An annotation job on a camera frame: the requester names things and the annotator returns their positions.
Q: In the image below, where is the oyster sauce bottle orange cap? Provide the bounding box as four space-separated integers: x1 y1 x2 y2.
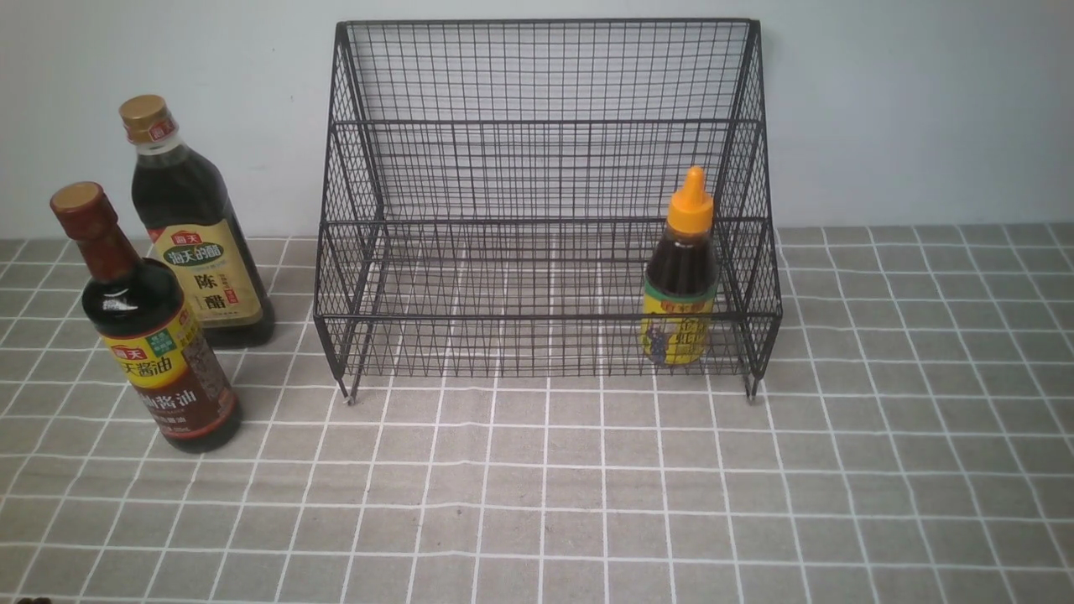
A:
640 167 720 366

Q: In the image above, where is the vinegar bottle gold cap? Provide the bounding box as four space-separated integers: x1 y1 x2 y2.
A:
119 95 275 349

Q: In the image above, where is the soy sauce bottle red neck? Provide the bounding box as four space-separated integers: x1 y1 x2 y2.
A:
50 182 242 454

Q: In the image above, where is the grey checked tablecloth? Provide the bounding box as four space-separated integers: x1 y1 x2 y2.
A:
1 222 1073 603

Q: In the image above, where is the black wire mesh shelf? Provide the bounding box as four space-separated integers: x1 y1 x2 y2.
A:
313 17 784 403

